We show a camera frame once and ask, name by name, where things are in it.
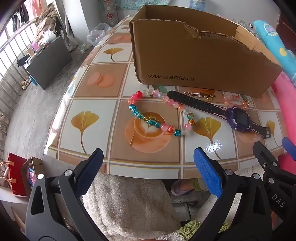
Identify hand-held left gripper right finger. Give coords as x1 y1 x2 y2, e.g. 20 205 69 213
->
193 147 273 241

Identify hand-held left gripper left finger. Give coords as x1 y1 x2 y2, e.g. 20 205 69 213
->
25 148 109 241

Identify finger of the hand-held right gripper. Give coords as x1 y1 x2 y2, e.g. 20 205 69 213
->
282 137 296 160
253 141 284 186

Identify purple smartwatch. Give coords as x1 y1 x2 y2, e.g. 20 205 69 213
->
167 90 271 139

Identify pink bead bracelet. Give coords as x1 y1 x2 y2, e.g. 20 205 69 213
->
223 95 249 111

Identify multicolour bead bracelet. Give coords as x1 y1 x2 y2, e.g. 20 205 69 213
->
128 88 195 137

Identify brown cardboard box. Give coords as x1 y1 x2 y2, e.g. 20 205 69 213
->
129 5 283 98

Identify purple slipper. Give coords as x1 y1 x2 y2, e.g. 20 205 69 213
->
171 179 197 197

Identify pink floral blanket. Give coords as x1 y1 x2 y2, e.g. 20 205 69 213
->
270 71 296 172

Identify white fluffy blanket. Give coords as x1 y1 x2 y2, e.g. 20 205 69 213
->
82 173 185 241

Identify green shaggy cloth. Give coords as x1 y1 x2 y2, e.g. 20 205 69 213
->
177 219 210 235

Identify brown paper bag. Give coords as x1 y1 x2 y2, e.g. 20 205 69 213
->
20 156 45 197

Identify red gift bag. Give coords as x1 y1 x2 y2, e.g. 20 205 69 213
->
8 152 30 197

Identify beige sandals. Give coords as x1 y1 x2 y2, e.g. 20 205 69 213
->
20 76 31 90

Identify blue cartoon pillow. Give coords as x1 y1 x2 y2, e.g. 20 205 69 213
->
253 20 296 81

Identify dark grey cabinet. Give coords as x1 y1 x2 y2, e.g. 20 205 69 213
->
25 36 73 91

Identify white plastic bag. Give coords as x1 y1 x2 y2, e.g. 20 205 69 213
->
87 22 114 46

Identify grey curtain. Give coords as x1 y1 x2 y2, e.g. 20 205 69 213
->
52 0 80 51

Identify metal railing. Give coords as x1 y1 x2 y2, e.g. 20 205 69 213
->
0 20 41 163

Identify pile of household clutter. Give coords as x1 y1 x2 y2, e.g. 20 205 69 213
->
35 7 63 47

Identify red flower patterned cushion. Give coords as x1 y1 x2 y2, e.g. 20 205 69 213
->
105 5 119 26

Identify blue water jug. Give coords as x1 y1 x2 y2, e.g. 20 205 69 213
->
190 0 207 10

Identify hanging clothes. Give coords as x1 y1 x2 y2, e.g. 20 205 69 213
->
10 0 47 30

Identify teal floral wall cloth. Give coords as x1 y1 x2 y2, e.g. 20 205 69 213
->
97 0 145 11

